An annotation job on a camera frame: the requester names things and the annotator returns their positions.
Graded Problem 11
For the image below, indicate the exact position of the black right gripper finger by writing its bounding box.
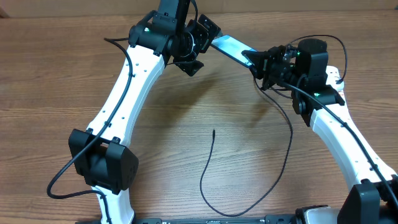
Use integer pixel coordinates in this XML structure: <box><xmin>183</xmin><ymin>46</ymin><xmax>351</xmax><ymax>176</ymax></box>
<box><xmin>250</xmin><ymin>59</ymin><xmax>267</xmax><ymax>80</ymax></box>
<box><xmin>241</xmin><ymin>50</ymin><xmax>268</xmax><ymax>67</ymax></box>

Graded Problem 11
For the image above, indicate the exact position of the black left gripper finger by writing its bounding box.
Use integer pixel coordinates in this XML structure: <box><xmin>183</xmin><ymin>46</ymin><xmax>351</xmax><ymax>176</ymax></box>
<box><xmin>198</xmin><ymin>14</ymin><xmax>222</xmax><ymax>42</ymax></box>
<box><xmin>174</xmin><ymin>60</ymin><xmax>204</xmax><ymax>77</ymax></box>

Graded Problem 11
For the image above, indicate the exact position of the smartphone with light blue screen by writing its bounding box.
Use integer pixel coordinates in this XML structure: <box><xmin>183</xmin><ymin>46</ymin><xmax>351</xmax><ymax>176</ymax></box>
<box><xmin>211</xmin><ymin>35</ymin><xmax>256</xmax><ymax>68</ymax></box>

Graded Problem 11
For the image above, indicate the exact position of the black charging cable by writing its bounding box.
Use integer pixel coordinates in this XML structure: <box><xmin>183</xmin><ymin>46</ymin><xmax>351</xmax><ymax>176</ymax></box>
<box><xmin>200</xmin><ymin>34</ymin><xmax>348</xmax><ymax>218</ymax></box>

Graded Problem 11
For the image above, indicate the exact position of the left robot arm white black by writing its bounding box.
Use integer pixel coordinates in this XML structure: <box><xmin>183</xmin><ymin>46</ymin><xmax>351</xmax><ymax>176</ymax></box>
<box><xmin>68</xmin><ymin>1</ymin><xmax>221</xmax><ymax>223</ymax></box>

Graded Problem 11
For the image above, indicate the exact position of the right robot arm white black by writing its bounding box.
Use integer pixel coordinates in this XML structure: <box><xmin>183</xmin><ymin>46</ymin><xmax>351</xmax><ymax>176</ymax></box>
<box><xmin>242</xmin><ymin>37</ymin><xmax>397</xmax><ymax>223</ymax></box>

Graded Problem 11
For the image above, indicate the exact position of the white power strip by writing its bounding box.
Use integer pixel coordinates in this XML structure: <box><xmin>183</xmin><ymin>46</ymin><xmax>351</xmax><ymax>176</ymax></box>
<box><xmin>326</xmin><ymin>65</ymin><xmax>345</xmax><ymax>100</ymax></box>

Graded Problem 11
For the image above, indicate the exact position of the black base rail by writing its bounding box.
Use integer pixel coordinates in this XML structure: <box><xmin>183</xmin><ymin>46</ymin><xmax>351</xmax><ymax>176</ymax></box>
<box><xmin>131</xmin><ymin>214</ymin><xmax>295</xmax><ymax>224</ymax></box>

